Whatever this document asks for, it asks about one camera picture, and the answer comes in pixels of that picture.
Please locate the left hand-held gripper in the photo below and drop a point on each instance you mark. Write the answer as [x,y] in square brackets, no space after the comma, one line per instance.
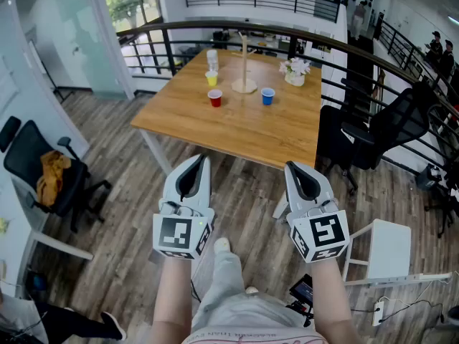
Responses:
[172,235]

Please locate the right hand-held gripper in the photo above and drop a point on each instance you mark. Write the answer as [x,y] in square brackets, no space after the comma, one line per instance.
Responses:
[328,233]

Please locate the red plastic cup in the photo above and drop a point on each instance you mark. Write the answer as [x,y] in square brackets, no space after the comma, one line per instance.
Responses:
[215,100]

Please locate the blue plastic cup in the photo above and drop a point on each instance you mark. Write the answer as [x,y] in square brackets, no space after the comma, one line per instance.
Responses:
[268,98]

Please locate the yellow plastic cup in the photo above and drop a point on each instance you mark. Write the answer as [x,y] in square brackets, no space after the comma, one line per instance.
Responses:
[211,80]

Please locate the wooden cup tree stand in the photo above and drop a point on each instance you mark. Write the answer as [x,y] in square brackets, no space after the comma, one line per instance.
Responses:
[244,84]

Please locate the person's right forearm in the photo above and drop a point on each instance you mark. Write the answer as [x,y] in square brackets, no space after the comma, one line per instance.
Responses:
[331,299]

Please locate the person's left forearm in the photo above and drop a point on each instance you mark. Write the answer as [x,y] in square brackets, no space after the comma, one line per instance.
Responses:
[172,292]

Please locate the clear plastic cup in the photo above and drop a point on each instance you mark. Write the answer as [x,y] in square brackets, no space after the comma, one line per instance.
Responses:
[212,61]

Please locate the person's white shoe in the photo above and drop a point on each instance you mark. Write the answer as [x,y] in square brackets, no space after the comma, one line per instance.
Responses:
[222,245]
[252,290]

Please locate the white power strip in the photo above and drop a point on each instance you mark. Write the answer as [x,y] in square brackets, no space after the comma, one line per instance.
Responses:
[377,314]
[348,135]

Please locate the small black monitor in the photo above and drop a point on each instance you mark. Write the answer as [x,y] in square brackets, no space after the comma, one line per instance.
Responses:
[301,290]

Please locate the white stool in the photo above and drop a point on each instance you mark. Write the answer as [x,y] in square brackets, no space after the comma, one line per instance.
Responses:
[389,249]

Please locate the black mesh office chair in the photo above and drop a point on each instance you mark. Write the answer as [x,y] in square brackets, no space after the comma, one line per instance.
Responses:
[394,127]

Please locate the person's grey trousers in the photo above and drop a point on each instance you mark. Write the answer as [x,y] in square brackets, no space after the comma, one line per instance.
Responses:
[229,292]

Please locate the pink flowers in white pot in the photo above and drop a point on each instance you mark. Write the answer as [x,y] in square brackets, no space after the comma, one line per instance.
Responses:
[294,74]

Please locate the white metal rack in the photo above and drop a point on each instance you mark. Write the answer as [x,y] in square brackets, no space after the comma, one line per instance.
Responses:
[394,281]

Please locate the yellow cloth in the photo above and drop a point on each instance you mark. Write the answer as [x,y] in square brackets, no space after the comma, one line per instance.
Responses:
[52,177]

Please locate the wood-topped black railing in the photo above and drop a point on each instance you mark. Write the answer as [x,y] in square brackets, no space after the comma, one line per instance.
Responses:
[168,48]

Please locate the person's white printed shirt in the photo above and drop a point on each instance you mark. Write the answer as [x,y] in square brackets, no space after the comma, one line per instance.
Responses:
[251,337]

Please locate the white desk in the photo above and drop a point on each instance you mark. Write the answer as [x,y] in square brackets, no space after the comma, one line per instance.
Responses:
[14,206]

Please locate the glass partition door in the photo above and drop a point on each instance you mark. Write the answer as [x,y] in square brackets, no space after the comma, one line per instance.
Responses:
[89,31]

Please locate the window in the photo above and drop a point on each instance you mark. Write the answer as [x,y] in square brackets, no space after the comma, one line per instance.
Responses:
[125,9]

